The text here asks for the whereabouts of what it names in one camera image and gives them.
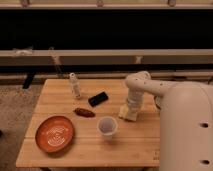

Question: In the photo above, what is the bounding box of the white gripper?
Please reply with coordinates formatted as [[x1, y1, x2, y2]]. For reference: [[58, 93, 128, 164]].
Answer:
[[126, 97, 142, 113]]

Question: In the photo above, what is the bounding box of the white sponge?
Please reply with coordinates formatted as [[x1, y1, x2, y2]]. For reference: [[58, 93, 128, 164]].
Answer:
[[119, 105, 138, 121]]

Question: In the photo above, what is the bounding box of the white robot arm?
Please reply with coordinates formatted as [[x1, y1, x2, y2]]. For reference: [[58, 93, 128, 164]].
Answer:
[[125, 71, 213, 171]]

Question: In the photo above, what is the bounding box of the black rectangular block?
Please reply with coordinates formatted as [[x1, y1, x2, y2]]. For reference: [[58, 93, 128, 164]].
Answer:
[[88, 92, 108, 107]]

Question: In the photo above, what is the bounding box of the white paper cup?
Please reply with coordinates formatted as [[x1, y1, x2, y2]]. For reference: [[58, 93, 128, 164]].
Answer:
[[97, 116, 118, 140]]

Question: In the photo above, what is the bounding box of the red-brown food item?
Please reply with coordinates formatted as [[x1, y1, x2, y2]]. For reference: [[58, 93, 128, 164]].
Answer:
[[74, 108, 95, 117]]

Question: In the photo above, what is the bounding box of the small white bottle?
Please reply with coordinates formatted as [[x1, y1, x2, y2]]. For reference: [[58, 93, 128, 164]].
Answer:
[[69, 73, 81, 99]]

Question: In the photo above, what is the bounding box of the wooden table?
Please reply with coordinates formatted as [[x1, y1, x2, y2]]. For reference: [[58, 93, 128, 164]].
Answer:
[[16, 79, 160, 168]]

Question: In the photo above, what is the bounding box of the orange plate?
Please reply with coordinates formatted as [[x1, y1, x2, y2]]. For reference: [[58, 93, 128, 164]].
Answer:
[[35, 116, 74, 153]]

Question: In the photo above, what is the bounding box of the grey horizontal rail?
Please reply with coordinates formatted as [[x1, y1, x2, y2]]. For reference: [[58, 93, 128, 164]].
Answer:
[[0, 49, 213, 66]]

